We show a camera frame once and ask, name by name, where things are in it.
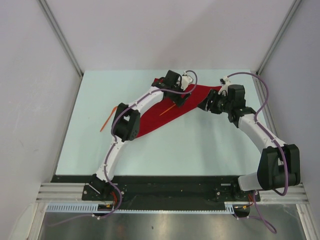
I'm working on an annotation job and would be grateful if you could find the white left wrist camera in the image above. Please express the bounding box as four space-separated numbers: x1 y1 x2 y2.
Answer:
180 71 194 91

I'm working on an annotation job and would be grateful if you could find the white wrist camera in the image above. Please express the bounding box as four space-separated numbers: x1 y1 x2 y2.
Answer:
180 71 194 91
219 76 232 87

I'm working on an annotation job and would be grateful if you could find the light blue cable duct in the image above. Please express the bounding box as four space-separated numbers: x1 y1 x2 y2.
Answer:
46 203 98 213

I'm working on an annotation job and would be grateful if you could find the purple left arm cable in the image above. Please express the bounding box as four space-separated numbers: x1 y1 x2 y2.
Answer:
47 69 200 227

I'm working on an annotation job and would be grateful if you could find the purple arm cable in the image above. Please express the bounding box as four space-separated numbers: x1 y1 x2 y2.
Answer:
224 71 291 235
47 69 200 227

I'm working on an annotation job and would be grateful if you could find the red cloth napkin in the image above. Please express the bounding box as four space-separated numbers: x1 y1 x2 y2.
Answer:
137 84 221 138

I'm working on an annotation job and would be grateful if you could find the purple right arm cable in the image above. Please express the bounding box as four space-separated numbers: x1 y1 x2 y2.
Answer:
224 71 291 235

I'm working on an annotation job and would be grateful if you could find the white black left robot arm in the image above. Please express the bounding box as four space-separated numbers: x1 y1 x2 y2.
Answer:
88 70 198 200

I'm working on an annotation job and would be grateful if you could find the right aluminium corner post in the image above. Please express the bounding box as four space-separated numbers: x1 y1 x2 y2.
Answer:
255 0 304 75

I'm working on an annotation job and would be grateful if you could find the orange plastic knife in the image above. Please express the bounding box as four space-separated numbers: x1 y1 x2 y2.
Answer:
100 106 118 132

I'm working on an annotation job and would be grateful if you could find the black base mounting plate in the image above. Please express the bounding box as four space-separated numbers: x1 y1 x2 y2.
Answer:
51 175 254 211

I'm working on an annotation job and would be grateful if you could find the left aluminium corner post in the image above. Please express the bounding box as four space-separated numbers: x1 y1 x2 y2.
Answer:
36 0 84 79

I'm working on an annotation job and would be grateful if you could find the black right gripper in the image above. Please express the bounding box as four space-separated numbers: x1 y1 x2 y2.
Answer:
197 89 233 115

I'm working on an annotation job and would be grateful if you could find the orange plastic spoon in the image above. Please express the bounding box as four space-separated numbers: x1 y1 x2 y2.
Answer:
159 104 176 116

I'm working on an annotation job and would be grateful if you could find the aluminium corner post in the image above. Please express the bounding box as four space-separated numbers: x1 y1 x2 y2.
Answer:
255 0 304 75
36 0 84 79

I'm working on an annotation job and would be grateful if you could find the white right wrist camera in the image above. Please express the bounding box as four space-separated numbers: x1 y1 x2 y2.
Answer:
219 76 232 87

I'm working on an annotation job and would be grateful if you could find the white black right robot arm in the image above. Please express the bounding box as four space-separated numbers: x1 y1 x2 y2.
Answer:
198 84 301 201

